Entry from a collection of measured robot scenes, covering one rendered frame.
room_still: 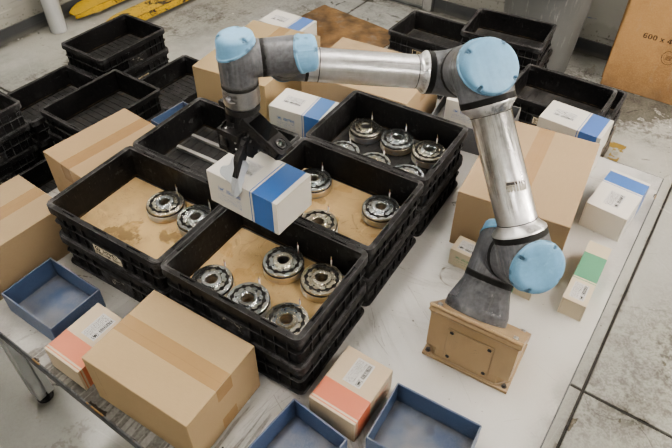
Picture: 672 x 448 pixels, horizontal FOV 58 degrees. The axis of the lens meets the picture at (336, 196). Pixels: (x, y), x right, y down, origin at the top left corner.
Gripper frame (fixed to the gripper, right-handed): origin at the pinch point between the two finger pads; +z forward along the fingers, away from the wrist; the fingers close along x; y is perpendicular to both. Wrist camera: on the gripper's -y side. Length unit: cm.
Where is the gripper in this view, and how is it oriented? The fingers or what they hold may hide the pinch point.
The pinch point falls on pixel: (259, 181)
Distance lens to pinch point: 138.0
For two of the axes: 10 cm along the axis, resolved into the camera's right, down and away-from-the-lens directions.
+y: -8.2, -3.8, 4.3
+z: 0.1, 7.5, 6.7
